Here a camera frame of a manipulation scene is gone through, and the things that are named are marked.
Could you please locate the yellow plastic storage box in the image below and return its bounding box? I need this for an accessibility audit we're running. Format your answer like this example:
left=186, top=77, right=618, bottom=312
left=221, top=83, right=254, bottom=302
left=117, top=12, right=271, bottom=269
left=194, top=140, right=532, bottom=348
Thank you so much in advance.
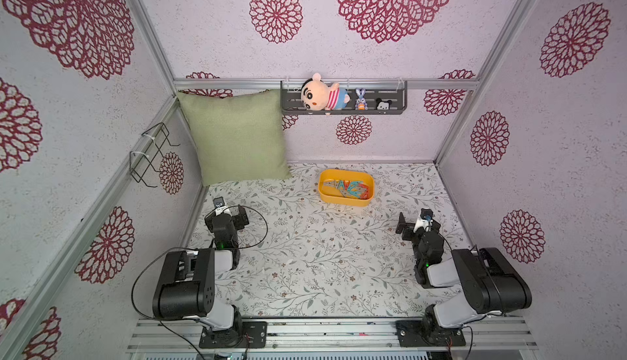
left=318, top=169, right=376, bottom=207

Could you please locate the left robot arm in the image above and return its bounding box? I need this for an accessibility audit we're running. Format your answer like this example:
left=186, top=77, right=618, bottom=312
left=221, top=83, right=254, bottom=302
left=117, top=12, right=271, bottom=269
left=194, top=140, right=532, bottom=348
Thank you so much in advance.
left=131, top=198, right=268, bottom=350

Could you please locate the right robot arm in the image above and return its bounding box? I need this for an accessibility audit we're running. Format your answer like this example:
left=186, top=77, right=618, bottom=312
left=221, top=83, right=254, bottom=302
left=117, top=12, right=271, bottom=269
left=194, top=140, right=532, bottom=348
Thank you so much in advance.
left=395, top=208, right=532, bottom=350

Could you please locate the pile of coloured clothespins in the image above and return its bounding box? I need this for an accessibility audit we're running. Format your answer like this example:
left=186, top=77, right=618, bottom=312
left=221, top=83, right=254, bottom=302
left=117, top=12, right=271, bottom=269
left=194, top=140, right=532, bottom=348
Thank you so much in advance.
left=324, top=180, right=371, bottom=200

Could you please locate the green cushion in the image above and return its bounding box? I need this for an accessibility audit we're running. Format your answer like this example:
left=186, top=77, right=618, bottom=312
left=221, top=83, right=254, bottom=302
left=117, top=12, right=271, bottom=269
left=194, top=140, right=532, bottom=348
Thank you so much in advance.
left=177, top=90, right=291, bottom=186

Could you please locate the black white mouse figure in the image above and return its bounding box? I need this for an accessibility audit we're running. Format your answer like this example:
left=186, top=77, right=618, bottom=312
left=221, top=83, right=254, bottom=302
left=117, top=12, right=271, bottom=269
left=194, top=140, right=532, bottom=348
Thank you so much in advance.
left=376, top=98, right=392, bottom=111

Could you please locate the small blue rabbit figure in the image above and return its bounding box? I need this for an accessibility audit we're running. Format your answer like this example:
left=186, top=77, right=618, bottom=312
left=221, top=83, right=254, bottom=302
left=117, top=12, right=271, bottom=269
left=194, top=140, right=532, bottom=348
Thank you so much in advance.
left=355, top=88, right=368, bottom=111

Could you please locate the cartoon boy plush doll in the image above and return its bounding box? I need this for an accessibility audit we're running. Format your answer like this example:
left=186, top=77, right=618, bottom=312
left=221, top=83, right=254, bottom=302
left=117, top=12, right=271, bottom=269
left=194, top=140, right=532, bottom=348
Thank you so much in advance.
left=300, top=74, right=351, bottom=111

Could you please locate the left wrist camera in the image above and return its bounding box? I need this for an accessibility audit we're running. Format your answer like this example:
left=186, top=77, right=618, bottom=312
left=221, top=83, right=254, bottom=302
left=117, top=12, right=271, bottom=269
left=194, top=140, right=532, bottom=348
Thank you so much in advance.
left=212, top=197, right=231, bottom=216

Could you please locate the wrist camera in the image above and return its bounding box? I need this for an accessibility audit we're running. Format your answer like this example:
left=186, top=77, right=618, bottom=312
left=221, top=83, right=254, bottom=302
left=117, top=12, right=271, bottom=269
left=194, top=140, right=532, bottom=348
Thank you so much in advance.
left=212, top=197, right=231, bottom=216
left=414, top=208, right=434, bottom=233

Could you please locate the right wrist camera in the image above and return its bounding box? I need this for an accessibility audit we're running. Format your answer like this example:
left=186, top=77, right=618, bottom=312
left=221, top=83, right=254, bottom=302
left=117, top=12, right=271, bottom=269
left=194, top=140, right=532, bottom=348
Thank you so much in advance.
left=414, top=208, right=434, bottom=233

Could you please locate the black wire wall rack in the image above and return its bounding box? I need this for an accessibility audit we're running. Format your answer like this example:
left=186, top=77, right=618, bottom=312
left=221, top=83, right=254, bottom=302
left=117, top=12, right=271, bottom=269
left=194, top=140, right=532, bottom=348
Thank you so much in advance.
left=128, top=122, right=179, bottom=188

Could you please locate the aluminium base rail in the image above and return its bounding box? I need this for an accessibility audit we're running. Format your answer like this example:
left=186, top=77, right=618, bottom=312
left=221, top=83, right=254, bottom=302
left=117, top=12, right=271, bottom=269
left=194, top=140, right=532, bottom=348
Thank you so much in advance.
left=124, top=317, right=538, bottom=355

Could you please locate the dark grey wall shelf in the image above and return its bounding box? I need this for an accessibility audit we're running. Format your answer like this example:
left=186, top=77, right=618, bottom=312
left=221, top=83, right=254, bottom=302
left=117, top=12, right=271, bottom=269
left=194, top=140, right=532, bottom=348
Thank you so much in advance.
left=280, top=74, right=408, bottom=115

